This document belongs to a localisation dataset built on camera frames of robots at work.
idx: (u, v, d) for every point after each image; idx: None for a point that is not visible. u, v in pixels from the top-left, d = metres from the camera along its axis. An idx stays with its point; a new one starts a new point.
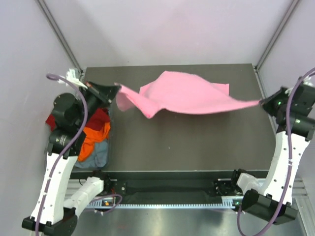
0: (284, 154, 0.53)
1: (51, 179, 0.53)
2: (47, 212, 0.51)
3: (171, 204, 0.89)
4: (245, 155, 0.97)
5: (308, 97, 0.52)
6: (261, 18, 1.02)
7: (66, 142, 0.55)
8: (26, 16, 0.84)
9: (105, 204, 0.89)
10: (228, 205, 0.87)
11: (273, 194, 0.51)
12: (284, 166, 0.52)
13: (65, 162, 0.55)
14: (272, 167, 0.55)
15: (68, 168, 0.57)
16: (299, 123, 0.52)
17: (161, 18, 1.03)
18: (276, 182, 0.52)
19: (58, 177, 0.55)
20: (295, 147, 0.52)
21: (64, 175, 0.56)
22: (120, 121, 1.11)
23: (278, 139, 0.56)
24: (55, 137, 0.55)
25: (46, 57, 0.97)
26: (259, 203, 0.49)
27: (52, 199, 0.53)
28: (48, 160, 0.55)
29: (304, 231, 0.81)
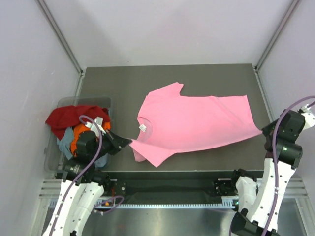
0: (270, 182, 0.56)
1: (63, 204, 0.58)
2: (57, 235, 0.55)
3: (171, 204, 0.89)
4: (243, 155, 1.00)
5: (295, 124, 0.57)
6: (261, 18, 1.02)
7: (78, 171, 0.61)
8: (25, 15, 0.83)
9: (105, 204, 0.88)
10: (228, 205, 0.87)
11: (260, 221, 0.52)
12: (270, 194, 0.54)
13: (77, 188, 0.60)
14: (260, 192, 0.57)
15: (78, 194, 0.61)
16: (286, 149, 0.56)
17: (161, 18, 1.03)
18: (262, 209, 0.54)
19: (69, 202, 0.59)
20: (281, 175, 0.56)
21: (75, 200, 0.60)
22: (121, 121, 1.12)
23: (266, 165, 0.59)
24: (70, 166, 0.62)
25: (46, 57, 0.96)
26: (246, 229, 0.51)
27: (62, 222, 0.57)
28: (62, 187, 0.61)
29: (304, 231, 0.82)
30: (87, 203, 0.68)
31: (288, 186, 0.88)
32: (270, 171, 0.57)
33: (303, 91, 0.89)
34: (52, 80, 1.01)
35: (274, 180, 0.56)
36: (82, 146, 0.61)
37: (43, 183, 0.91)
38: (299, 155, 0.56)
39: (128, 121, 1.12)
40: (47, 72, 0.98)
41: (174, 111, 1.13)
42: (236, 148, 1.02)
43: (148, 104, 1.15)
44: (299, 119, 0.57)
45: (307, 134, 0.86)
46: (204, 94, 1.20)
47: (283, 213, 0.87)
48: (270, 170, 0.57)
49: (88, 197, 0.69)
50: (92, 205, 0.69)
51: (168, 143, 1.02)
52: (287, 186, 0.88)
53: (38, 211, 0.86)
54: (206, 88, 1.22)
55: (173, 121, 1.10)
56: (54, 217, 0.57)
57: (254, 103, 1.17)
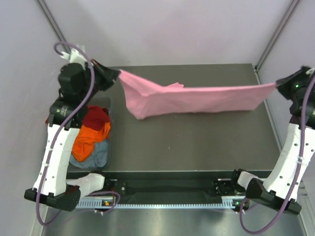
0: (295, 152, 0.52)
1: (52, 151, 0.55)
2: (49, 184, 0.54)
3: (171, 204, 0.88)
4: (244, 155, 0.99)
5: None
6: (261, 18, 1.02)
7: (67, 113, 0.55)
8: (25, 16, 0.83)
9: (105, 204, 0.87)
10: (228, 205, 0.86)
11: (277, 191, 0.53)
12: (293, 164, 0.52)
13: (66, 133, 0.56)
14: (279, 163, 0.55)
15: (69, 141, 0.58)
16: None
17: (162, 18, 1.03)
18: (281, 179, 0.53)
19: (59, 149, 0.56)
20: (308, 143, 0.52)
21: (66, 147, 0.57)
22: (120, 121, 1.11)
23: (290, 132, 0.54)
24: (56, 108, 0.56)
25: (46, 57, 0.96)
26: (263, 196, 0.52)
27: (53, 171, 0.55)
28: (49, 132, 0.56)
29: (304, 231, 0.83)
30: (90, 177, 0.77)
31: None
32: (294, 138, 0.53)
33: None
34: (52, 80, 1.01)
35: (299, 149, 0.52)
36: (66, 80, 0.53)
37: None
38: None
39: (128, 120, 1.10)
40: (47, 72, 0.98)
41: None
42: (237, 148, 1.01)
43: None
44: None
45: None
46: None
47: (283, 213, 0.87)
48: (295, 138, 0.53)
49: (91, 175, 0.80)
50: (92, 180, 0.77)
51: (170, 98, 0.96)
52: None
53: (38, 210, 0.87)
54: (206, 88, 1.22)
55: None
56: (45, 165, 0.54)
57: None
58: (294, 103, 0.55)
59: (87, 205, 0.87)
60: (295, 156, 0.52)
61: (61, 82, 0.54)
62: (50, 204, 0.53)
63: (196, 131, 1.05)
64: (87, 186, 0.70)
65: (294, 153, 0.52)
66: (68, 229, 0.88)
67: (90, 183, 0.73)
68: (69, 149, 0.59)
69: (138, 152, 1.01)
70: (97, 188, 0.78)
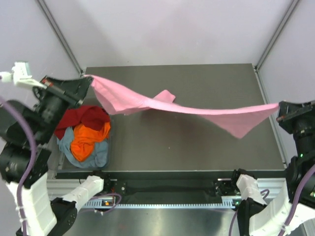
0: (280, 216, 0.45)
1: (23, 208, 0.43)
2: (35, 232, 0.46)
3: (171, 204, 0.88)
4: (242, 155, 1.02)
5: None
6: (262, 18, 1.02)
7: (17, 169, 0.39)
8: (25, 15, 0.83)
9: (105, 204, 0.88)
10: (228, 205, 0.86)
11: None
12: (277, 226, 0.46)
13: (27, 191, 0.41)
14: (267, 214, 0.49)
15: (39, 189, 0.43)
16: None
17: (162, 18, 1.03)
18: (264, 231, 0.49)
19: (30, 205, 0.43)
20: (298, 216, 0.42)
21: (36, 199, 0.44)
22: (121, 121, 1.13)
23: (283, 192, 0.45)
24: (5, 165, 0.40)
25: (46, 57, 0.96)
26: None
27: (35, 223, 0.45)
28: (9, 186, 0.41)
29: (304, 231, 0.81)
30: (88, 187, 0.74)
31: None
32: (282, 207, 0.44)
33: (303, 91, 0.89)
34: None
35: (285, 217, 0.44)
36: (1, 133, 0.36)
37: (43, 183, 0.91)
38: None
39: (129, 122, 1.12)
40: (47, 72, 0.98)
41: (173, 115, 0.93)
42: (236, 148, 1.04)
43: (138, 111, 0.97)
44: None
45: None
46: (204, 94, 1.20)
47: None
48: (283, 207, 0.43)
49: (87, 183, 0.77)
50: (91, 189, 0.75)
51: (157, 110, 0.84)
52: None
53: None
54: (206, 88, 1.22)
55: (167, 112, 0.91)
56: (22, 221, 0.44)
57: (254, 103, 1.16)
58: (291, 168, 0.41)
59: (87, 205, 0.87)
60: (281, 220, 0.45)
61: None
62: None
63: (195, 133, 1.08)
64: (84, 195, 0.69)
65: (281, 219, 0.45)
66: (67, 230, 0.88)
67: (87, 191, 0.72)
68: (43, 193, 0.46)
69: (139, 153, 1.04)
70: (94, 192, 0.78)
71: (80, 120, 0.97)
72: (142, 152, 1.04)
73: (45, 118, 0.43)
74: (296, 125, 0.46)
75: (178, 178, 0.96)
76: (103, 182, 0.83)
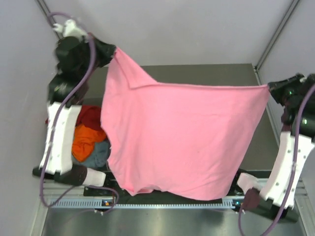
0: (287, 157, 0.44)
1: (54, 130, 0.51)
2: (55, 163, 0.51)
3: (170, 204, 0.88)
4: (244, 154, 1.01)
5: None
6: (261, 18, 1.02)
7: (65, 91, 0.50)
8: (25, 15, 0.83)
9: (105, 204, 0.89)
10: (228, 205, 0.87)
11: (275, 198, 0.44)
12: (287, 170, 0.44)
13: (66, 111, 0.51)
14: (274, 168, 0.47)
15: (72, 118, 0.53)
16: (306, 123, 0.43)
17: (162, 19, 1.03)
18: (278, 186, 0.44)
19: (61, 127, 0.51)
20: (300, 150, 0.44)
21: (68, 125, 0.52)
22: None
23: (282, 140, 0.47)
24: (54, 86, 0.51)
25: (46, 58, 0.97)
26: (261, 208, 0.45)
27: (58, 148, 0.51)
28: (49, 111, 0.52)
29: (304, 231, 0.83)
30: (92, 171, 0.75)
31: None
32: (287, 145, 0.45)
33: None
34: None
35: (291, 155, 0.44)
36: (59, 55, 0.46)
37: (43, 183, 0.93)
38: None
39: None
40: (48, 72, 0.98)
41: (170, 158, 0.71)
42: None
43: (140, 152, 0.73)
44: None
45: None
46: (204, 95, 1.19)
47: None
48: (288, 143, 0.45)
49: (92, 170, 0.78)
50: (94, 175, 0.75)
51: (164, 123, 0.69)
52: None
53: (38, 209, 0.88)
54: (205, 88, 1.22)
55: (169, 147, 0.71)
56: (48, 145, 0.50)
57: None
58: (284, 113, 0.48)
59: (88, 205, 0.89)
60: (290, 162, 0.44)
61: (56, 56, 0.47)
62: (56, 180, 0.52)
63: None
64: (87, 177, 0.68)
65: (288, 159, 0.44)
66: (68, 229, 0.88)
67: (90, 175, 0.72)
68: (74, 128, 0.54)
69: None
70: (96, 183, 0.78)
71: (80, 120, 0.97)
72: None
73: (85, 64, 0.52)
74: (284, 92, 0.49)
75: None
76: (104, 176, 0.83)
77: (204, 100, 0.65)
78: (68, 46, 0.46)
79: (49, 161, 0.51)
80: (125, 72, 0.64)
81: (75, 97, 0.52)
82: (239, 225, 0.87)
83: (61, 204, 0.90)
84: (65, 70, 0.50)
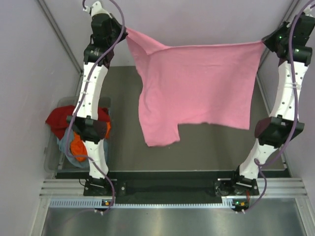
0: (288, 80, 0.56)
1: (88, 82, 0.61)
2: (87, 107, 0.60)
3: (171, 205, 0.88)
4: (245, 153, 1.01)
5: (307, 27, 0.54)
6: (262, 18, 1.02)
7: (99, 54, 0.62)
8: (25, 16, 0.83)
9: (105, 204, 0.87)
10: (228, 205, 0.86)
11: (283, 114, 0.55)
12: (289, 90, 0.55)
13: (100, 69, 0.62)
14: (279, 94, 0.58)
15: (101, 76, 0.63)
16: (299, 52, 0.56)
17: (162, 19, 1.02)
18: (284, 104, 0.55)
19: (94, 81, 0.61)
20: (297, 73, 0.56)
21: (98, 81, 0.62)
22: (120, 121, 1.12)
23: (281, 70, 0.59)
24: (90, 50, 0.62)
25: (46, 58, 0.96)
26: (271, 124, 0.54)
27: (90, 98, 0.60)
28: (85, 69, 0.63)
29: (303, 231, 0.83)
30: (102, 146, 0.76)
31: (288, 186, 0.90)
32: (286, 71, 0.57)
33: (303, 92, 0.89)
34: (52, 80, 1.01)
35: (291, 78, 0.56)
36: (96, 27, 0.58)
37: (43, 183, 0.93)
38: (310, 55, 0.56)
39: (128, 120, 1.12)
40: (47, 72, 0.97)
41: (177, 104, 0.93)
42: (239, 148, 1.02)
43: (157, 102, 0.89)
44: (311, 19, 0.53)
45: (308, 135, 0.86)
46: None
47: (284, 213, 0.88)
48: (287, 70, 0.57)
49: None
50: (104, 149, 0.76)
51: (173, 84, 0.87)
52: (287, 186, 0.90)
53: (38, 210, 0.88)
54: None
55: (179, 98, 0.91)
56: (82, 93, 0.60)
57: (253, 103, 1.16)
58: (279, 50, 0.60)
59: (88, 205, 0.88)
60: (289, 84, 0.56)
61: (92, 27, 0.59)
62: (86, 124, 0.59)
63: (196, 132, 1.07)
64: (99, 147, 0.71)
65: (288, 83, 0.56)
66: (68, 229, 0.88)
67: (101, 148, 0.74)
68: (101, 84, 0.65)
69: (139, 152, 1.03)
70: (103, 169, 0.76)
71: None
72: (142, 152, 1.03)
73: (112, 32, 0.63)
74: (275, 38, 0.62)
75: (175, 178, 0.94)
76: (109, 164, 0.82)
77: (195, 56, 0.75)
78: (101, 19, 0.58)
79: (81, 107, 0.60)
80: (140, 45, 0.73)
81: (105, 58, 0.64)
82: (239, 225, 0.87)
83: (61, 204, 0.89)
84: (98, 42, 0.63)
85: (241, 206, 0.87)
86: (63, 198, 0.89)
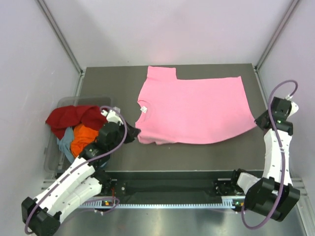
0: (275, 144, 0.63)
1: (69, 175, 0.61)
2: (50, 200, 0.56)
3: (170, 204, 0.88)
4: (246, 154, 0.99)
5: (284, 104, 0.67)
6: (261, 18, 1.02)
7: (96, 155, 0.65)
8: (25, 15, 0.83)
9: (105, 204, 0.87)
10: (228, 205, 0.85)
11: (275, 177, 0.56)
12: (278, 153, 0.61)
13: (87, 168, 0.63)
14: (267, 157, 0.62)
15: (84, 175, 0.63)
16: (280, 123, 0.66)
17: (162, 18, 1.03)
18: (274, 166, 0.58)
19: (75, 176, 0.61)
20: (283, 139, 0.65)
21: (79, 178, 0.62)
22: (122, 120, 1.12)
23: (267, 139, 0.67)
24: (90, 148, 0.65)
25: (46, 57, 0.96)
26: (263, 189, 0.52)
27: (59, 191, 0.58)
28: (76, 161, 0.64)
29: (304, 231, 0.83)
30: (81, 193, 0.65)
31: None
32: (272, 137, 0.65)
33: (303, 91, 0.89)
34: (52, 80, 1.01)
35: (277, 143, 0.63)
36: (102, 135, 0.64)
37: (43, 183, 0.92)
38: (291, 128, 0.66)
39: (128, 121, 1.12)
40: (47, 72, 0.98)
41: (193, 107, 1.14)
42: (237, 145, 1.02)
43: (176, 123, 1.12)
44: (287, 101, 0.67)
45: (308, 134, 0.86)
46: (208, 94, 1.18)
47: None
48: (272, 135, 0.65)
49: (84, 189, 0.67)
50: (84, 198, 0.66)
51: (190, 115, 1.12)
52: None
53: None
54: (206, 87, 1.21)
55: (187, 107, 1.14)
56: (56, 183, 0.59)
57: (253, 103, 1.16)
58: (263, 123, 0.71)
59: (87, 205, 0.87)
60: (277, 147, 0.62)
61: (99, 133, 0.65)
62: (38, 218, 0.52)
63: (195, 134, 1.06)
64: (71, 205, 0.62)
65: (275, 144, 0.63)
66: (68, 229, 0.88)
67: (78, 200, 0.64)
68: (79, 182, 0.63)
69: (139, 153, 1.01)
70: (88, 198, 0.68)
71: (80, 120, 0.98)
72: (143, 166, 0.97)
73: (118, 139, 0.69)
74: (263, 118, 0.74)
75: (174, 178, 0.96)
76: (99, 186, 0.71)
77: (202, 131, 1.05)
78: (108, 130, 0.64)
79: (47, 197, 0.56)
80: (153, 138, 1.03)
81: (97, 162, 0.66)
82: (238, 226, 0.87)
83: None
84: (98, 146, 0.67)
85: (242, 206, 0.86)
86: None
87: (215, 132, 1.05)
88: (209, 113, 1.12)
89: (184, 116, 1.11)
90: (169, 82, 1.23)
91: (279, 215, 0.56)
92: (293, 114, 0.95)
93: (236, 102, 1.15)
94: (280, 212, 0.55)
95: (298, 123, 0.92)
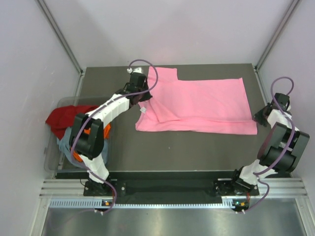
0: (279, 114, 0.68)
1: (112, 102, 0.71)
2: (101, 114, 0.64)
3: (170, 205, 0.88)
4: (246, 153, 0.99)
5: (284, 99, 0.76)
6: (261, 18, 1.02)
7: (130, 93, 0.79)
8: (25, 15, 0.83)
9: (105, 204, 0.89)
10: (228, 205, 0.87)
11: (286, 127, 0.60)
12: (283, 118, 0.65)
13: (125, 100, 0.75)
14: None
15: (121, 107, 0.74)
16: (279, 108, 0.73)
17: (162, 17, 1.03)
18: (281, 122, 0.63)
19: (116, 103, 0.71)
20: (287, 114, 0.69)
21: (119, 106, 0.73)
22: (119, 118, 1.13)
23: (272, 117, 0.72)
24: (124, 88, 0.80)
25: (47, 57, 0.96)
26: (277, 129, 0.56)
27: (107, 110, 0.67)
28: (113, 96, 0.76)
29: (304, 231, 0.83)
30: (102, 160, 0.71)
31: (289, 186, 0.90)
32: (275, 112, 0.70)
33: (303, 90, 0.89)
34: (52, 79, 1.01)
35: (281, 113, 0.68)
36: (135, 75, 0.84)
37: (43, 183, 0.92)
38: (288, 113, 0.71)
39: (129, 120, 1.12)
40: (47, 72, 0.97)
41: (193, 96, 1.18)
42: (237, 144, 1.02)
43: (179, 105, 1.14)
44: (286, 96, 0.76)
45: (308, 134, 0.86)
46: (208, 94, 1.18)
47: (283, 212, 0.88)
48: (275, 111, 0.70)
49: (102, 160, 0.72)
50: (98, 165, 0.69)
51: (191, 108, 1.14)
52: (287, 186, 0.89)
53: (38, 209, 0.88)
54: (206, 87, 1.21)
55: (188, 93, 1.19)
56: (103, 105, 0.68)
57: (253, 103, 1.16)
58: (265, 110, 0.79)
59: (88, 205, 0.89)
60: (281, 115, 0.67)
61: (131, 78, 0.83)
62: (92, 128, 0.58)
63: (195, 137, 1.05)
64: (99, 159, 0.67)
65: (278, 113, 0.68)
66: (68, 229, 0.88)
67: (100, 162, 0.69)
68: (116, 112, 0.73)
69: (140, 151, 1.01)
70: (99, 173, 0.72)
71: None
72: (142, 165, 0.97)
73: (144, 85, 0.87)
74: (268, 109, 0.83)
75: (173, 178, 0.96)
76: (106, 176, 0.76)
77: (202, 122, 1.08)
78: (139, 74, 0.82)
79: (97, 113, 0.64)
80: (156, 113, 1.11)
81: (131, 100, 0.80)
82: (238, 225, 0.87)
83: (61, 204, 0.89)
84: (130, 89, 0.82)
85: (242, 206, 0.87)
86: (65, 198, 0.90)
87: (215, 128, 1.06)
88: (208, 112, 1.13)
89: (185, 101, 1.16)
90: (171, 83, 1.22)
91: (291, 164, 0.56)
92: (293, 114, 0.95)
93: (235, 102, 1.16)
94: (293, 160, 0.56)
95: (298, 123, 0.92)
